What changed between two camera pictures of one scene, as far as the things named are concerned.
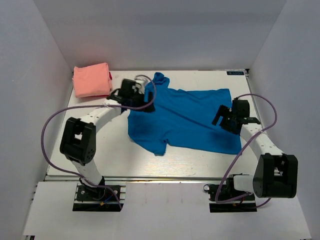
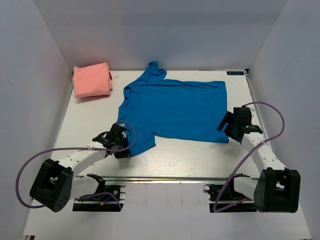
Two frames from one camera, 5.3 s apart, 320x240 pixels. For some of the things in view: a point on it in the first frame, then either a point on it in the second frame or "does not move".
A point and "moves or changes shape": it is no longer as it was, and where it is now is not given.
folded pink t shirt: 91,80 does not move
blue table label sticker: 235,73 does not move
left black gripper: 150,109 → 126,153
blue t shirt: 183,118 moves or changes shape
